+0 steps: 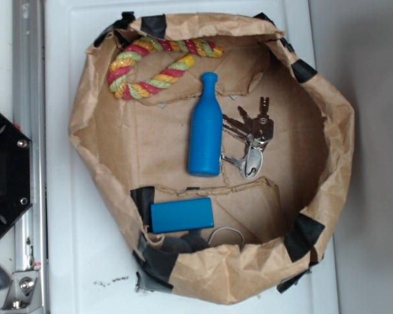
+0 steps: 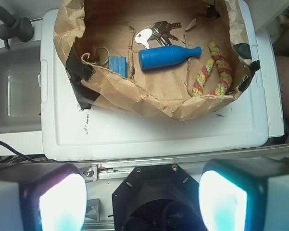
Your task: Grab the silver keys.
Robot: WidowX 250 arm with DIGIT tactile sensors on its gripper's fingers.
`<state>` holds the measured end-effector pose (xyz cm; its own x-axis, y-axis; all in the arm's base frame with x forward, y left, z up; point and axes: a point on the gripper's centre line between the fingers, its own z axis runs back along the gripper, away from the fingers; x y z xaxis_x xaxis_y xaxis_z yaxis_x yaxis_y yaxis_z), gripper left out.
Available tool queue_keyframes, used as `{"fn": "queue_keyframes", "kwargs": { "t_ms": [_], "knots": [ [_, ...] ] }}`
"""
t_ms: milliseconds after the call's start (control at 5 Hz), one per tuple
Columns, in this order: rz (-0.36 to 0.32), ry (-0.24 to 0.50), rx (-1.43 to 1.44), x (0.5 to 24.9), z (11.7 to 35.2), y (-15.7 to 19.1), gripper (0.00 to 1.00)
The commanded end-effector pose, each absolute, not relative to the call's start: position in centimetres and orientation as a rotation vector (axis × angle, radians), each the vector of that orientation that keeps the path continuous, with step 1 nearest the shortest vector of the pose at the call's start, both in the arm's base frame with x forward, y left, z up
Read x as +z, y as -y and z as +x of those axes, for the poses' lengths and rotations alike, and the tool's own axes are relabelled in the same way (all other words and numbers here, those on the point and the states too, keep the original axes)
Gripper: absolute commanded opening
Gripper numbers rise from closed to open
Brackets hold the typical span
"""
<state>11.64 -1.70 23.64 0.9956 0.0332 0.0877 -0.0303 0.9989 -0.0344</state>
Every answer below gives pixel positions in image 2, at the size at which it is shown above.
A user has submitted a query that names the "metal corner bracket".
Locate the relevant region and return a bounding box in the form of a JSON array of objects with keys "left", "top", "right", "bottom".
[{"left": 79, "top": 165, "right": 103, "bottom": 181}]

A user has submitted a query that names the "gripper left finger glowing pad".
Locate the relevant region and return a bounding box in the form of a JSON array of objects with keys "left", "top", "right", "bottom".
[{"left": 0, "top": 163, "right": 87, "bottom": 231}]

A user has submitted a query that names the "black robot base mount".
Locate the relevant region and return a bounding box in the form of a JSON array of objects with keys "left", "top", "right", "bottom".
[{"left": 112, "top": 164, "right": 206, "bottom": 231}]

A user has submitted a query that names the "grey faucet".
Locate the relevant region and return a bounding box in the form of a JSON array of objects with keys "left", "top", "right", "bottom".
[{"left": 0, "top": 6, "right": 34, "bottom": 50}]

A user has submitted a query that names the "multicolour twisted rope toy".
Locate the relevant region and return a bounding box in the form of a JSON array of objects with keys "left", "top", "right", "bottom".
[{"left": 191, "top": 42, "right": 233, "bottom": 97}]

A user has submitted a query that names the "brown paper bag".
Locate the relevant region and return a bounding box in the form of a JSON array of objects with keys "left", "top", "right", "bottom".
[{"left": 53, "top": 0, "right": 259, "bottom": 121}]

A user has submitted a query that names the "black cable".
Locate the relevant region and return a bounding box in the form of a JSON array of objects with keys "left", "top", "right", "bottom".
[{"left": 0, "top": 137, "right": 49, "bottom": 164}]

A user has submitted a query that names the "blue rectangular box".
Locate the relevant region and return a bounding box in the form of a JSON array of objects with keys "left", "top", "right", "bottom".
[{"left": 108, "top": 56, "right": 127, "bottom": 78}]

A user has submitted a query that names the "aluminium frame rail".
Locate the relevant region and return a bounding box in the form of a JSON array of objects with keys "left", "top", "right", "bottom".
[{"left": 0, "top": 141, "right": 289, "bottom": 181}]

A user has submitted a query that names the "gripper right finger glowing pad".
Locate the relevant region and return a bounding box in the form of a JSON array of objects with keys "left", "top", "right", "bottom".
[{"left": 199, "top": 157, "right": 289, "bottom": 231}]

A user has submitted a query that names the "blue plastic bottle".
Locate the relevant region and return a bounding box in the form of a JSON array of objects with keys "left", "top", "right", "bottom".
[{"left": 138, "top": 45, "right": 202, "bottom": 70}]

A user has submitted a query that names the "silver key bunch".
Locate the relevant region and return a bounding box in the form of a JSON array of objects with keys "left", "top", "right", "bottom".
[{"left": 134, "top": 21, "right": 182, "bottom": 50}]

